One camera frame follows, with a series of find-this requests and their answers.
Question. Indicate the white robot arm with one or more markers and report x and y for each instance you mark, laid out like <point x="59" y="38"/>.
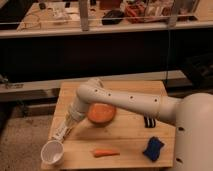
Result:
<point x="192" y="116"/>

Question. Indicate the red object on shelf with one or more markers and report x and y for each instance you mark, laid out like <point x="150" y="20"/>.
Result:
<point x="135" y="13"/>

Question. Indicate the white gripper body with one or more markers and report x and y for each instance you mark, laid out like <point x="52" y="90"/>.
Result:
<point x="67" y="121"/>

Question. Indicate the white paper cup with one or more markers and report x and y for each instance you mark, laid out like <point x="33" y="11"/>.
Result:
<point x="52" y="153"/>

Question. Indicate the orange carrot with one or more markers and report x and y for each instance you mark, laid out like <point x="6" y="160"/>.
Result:
<point x="104" y="152"/>

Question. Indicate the metal frame post right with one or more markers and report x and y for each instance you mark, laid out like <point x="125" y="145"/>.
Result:
<point x="174" y="13"/>

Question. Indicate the metal frame post left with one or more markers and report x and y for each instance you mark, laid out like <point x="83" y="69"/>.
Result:
<point x="83" y="10"/>

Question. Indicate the blue cloth toy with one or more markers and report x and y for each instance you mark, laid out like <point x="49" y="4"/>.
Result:
<point x="153" y="148"/>

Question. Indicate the black bag on shelf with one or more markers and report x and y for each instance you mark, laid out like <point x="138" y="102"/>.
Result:
<point x="112" y="17"/>

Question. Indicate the metal frame post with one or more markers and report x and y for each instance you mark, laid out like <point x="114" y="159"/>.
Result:
<point x="83" y="10"/>
<point x="174" y="13"/>

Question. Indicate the wooden table board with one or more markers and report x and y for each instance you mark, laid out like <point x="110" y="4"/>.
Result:
<point x="125" y="134"/>

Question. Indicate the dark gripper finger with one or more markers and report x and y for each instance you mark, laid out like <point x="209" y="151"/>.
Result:
<point x="65" y="132"/>

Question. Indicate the black striped small object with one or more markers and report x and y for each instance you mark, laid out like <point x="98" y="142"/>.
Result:
<point x="149" y="122"/>

